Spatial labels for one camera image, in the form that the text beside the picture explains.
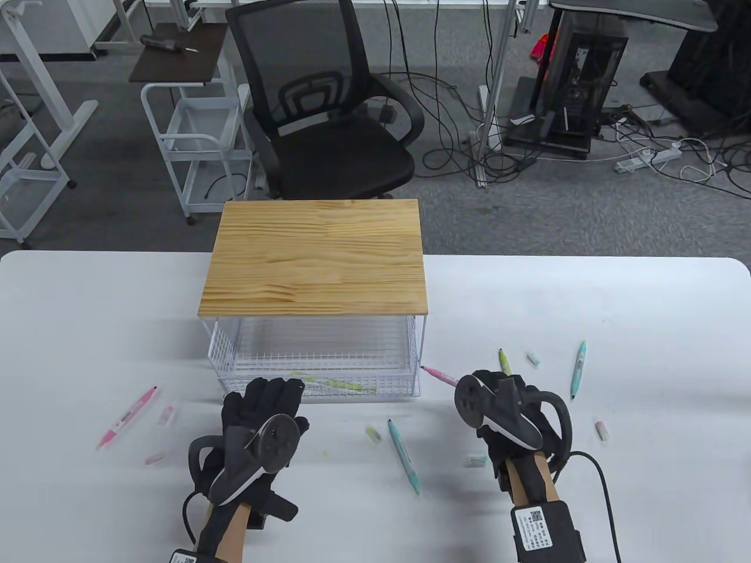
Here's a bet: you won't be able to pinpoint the person's right hand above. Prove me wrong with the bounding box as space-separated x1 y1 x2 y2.
469 369 573 494

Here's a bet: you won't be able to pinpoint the person's left hand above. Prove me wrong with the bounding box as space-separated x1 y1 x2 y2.
189 377 310 528

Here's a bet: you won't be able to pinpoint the teal double-ended highlighter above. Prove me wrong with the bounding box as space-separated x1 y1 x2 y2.
387 418 421 497
570 340 588 401

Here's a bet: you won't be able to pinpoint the white wire basket drawer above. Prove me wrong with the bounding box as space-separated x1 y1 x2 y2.
207 317 422 406

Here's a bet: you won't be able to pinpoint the person's right forearm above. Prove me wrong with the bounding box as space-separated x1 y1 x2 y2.
502 455 567 514

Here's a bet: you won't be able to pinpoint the person's left forearm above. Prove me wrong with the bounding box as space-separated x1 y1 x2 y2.
197 501 253 563

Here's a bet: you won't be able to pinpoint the black tracking controller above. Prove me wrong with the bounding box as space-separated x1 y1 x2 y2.
188 414 301 506
455 374 573 473

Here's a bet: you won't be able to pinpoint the black mesh office chair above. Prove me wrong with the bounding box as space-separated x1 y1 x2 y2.
225 0 426 200

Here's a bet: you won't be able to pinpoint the white power strip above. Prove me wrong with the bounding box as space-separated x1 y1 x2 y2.
614 147 684 174

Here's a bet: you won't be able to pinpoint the white desk leg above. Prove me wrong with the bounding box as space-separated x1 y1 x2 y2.
0 0 99 172

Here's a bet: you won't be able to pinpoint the dark brown side table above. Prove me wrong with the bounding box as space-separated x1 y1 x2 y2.
128 22 231 84

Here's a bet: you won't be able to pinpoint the black computer tower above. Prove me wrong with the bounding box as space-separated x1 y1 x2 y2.
531 32 630 154

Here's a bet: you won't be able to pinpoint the black machine base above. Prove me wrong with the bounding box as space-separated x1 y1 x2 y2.
640 16 751 140

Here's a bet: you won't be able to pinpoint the grey standing desk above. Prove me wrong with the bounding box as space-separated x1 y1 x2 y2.
505 0 719 162

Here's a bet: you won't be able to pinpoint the black glove cable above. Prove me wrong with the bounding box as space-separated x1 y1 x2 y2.
181 491 206 546
566 450 623 563

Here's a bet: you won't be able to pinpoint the wooden top wire rack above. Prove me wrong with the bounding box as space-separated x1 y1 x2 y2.
198 198 429 369

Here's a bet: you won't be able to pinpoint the black floor cables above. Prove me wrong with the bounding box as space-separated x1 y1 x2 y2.
375 0 543 179
598 104 751 200

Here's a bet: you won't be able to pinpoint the aluminium profile post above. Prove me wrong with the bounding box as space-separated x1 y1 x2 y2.
472 0 529 189

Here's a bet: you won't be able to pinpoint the black handled screwdriver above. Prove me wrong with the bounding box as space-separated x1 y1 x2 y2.
139 34 200 55

